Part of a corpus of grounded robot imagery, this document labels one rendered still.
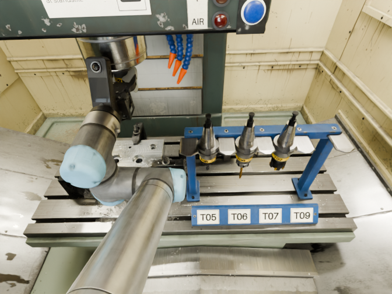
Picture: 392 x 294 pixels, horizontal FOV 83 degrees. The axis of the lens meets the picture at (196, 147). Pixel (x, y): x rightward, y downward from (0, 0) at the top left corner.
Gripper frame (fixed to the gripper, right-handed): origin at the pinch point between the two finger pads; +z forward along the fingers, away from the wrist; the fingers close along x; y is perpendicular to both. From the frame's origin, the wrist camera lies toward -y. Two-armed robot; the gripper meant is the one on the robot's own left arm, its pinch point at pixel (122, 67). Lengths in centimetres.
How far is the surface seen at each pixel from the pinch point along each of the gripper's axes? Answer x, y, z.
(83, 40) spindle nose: -4.2, -10.6, -7.2
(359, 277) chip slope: 79, 62, -38
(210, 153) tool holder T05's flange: 24.4, 17.4, -16.6
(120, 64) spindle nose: 2.9, -5.3, -8.0
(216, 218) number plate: 27, 45, -24
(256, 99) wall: 62, 71, 80
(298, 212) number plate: 56, 43, -22
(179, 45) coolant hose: 17.0, -7.5, -3.8
